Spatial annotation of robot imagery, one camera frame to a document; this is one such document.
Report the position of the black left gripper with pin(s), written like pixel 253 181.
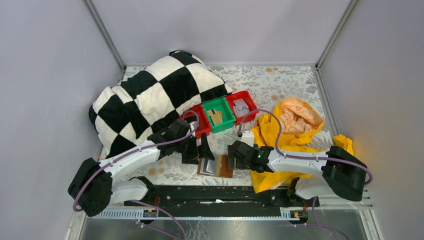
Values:
pixel 194 149

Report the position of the yellow raincoat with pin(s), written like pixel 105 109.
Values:
pixel 300 123

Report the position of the white cards in red bin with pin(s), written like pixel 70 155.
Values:
pixel 240 108

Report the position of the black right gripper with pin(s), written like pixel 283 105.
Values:
pixel 238 155

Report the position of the left red plastic bin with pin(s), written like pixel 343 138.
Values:
pixel 204 125

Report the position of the black white checkered blanket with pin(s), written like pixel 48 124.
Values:
pixel 126 114

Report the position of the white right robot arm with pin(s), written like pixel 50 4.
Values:
pixel 332 172

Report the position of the gold cards in green bin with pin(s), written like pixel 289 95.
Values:
pixel 215 117

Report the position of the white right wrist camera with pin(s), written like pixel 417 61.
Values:
pixel 248 138

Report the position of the red plastic bin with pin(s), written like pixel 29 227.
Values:
pixel 245 95
pixel 204 125

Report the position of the floral table mat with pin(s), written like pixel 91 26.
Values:
pixel 260 95

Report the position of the grey credit card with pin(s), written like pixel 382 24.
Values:
pixel 208 167

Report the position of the brown leather card holder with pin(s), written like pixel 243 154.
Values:
pixel 222 170

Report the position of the green plastic bin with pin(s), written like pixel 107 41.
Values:
pixel 228 117

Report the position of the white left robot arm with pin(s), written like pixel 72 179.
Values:
pixel 99 184

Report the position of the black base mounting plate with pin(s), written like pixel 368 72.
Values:
pixel 224 201

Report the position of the right red plastic bin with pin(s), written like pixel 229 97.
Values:
pixel 245 95

